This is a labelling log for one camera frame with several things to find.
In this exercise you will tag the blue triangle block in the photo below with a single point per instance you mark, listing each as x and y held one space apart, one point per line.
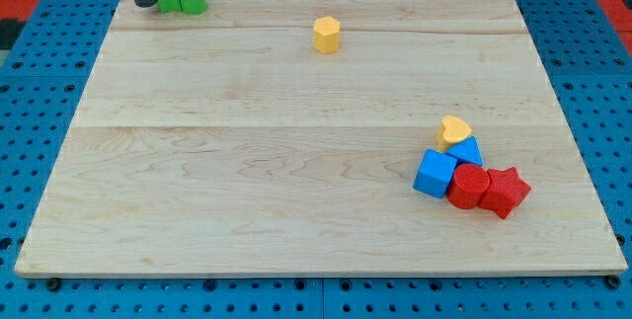
466 152

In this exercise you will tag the yellow heart block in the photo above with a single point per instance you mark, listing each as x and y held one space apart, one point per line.
452 130

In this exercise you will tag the blue cube block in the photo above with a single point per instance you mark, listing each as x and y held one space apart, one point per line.
435 173

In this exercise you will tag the wooden board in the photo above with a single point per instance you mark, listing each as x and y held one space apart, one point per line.
224 145

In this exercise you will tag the red star block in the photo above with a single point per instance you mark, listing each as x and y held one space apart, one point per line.
506 191

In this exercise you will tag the red cylinder block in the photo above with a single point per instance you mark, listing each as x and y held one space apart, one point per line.
468 185

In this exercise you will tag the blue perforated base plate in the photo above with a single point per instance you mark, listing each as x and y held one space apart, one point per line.
41 81

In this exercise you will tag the yellow hexagon block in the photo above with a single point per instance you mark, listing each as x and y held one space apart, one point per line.
326 34

